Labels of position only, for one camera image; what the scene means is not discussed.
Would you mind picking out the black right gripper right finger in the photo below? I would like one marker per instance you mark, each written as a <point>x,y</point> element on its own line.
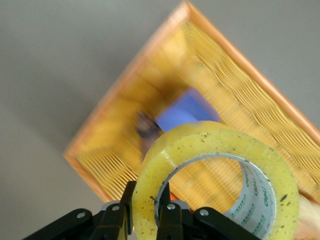
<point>175,225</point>

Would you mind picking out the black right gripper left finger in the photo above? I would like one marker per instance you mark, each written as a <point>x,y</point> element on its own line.
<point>111,222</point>

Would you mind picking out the yellow packing tape roll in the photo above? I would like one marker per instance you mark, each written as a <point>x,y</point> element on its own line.
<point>200,140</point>

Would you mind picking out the orange toy carrot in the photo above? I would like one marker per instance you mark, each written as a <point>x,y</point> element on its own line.
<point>174,197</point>

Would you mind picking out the small brown toy piece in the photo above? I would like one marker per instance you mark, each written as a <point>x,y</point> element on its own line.
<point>146,127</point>

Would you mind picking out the purple cube block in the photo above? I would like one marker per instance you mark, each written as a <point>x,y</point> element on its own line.
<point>185,110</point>

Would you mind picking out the toy croissant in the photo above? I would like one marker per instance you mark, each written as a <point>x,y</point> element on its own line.
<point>310,217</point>

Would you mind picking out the table cover cloth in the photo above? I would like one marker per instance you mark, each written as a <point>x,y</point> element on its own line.
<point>50,75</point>

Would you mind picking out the yellow woven tray orange rim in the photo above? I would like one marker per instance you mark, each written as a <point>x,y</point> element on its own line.
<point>175,62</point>

